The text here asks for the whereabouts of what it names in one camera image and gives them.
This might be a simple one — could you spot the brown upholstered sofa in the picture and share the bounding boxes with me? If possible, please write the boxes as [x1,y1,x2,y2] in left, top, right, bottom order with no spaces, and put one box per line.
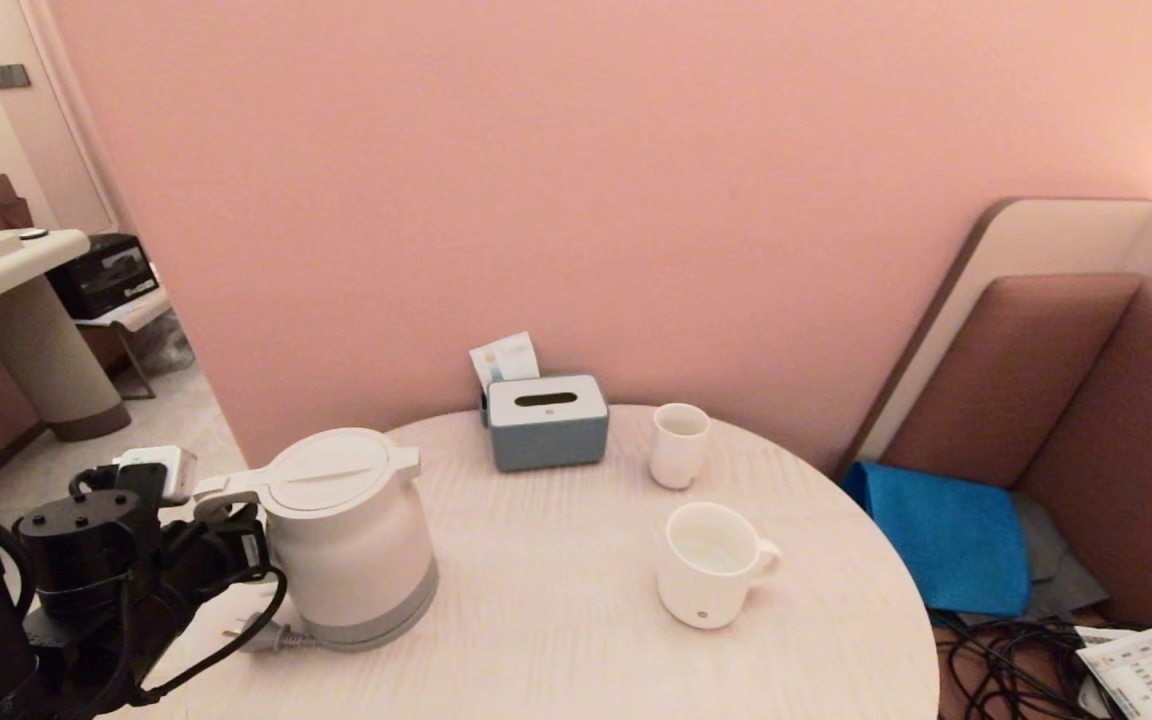
[881,274,1152,661]

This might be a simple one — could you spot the printed white paper sheet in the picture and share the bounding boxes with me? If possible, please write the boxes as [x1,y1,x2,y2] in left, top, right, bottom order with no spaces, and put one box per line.
[1074,626,1152,720]

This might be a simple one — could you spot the black cable bundle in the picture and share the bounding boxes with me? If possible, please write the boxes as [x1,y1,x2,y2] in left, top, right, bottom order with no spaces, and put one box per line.
[934,610,1152,720]

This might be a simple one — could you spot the blue folded cloth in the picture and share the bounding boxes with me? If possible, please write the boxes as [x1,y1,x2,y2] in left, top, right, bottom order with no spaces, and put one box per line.
[841,461,1031,618]

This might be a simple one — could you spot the grey tissue box white lid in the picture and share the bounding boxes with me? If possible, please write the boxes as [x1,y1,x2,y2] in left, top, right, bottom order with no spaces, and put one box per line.
[483,375,609,473]

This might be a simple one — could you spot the white ribbed mug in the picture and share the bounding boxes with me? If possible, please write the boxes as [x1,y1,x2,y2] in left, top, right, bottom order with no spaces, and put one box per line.
[656,502,782,630]

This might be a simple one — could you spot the grey power plug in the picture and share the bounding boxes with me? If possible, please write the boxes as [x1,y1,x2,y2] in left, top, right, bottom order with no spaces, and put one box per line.
[224,613,319,654]

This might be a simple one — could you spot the white electric kettle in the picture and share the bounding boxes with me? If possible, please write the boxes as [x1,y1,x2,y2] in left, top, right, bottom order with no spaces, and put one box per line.
[194,428,439,653]

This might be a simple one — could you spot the black box appliance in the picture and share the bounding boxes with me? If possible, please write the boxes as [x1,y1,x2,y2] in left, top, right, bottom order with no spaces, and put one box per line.
[46,234,159,321]

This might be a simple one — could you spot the white paper sachets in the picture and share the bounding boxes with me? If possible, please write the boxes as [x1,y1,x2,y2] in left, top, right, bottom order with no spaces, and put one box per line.
[469,332,540,391]

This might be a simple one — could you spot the grey folded cloth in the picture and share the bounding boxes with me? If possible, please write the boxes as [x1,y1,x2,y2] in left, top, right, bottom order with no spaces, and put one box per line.
[1011,490,1107,626]

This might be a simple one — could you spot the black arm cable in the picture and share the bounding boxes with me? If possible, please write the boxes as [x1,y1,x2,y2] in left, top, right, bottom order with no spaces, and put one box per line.
[131,565,289,706]

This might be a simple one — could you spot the grey round kettle base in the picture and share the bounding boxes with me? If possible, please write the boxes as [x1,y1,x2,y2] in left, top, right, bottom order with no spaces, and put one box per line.
[311,590,440,654]

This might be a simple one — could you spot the small white metal-legged stool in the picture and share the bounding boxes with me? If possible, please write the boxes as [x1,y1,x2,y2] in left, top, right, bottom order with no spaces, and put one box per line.
[71,290,172,401]

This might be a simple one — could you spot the beige rounded backrest panel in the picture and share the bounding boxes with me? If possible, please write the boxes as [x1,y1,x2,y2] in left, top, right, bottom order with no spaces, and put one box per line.
[836,198,1152,479]

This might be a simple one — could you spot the small white handleless cup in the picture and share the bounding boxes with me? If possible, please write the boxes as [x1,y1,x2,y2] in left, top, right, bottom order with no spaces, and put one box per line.
[649,403,711,490]

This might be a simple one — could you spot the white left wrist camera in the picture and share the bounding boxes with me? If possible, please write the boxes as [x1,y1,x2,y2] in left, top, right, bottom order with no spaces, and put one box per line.
[114,446,199,503]

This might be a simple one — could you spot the clear plastic bag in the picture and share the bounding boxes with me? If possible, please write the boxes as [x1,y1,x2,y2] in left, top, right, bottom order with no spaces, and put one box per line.
[126,310,195,376]

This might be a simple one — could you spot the beige sink pedestal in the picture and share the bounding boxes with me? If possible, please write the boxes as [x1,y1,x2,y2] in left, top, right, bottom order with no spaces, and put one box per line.
[0,275,132,443]

